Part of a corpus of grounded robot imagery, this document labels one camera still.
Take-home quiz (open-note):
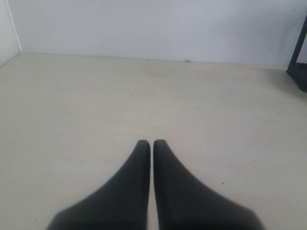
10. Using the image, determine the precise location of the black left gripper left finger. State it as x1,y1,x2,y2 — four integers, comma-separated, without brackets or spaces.
48,140,151,230

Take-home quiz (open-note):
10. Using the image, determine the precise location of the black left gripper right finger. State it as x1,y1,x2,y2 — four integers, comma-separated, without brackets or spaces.
153,139,263,230

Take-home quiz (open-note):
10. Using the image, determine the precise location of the black metal corner shelf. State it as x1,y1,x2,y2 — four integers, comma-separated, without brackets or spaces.
286,17,307,93

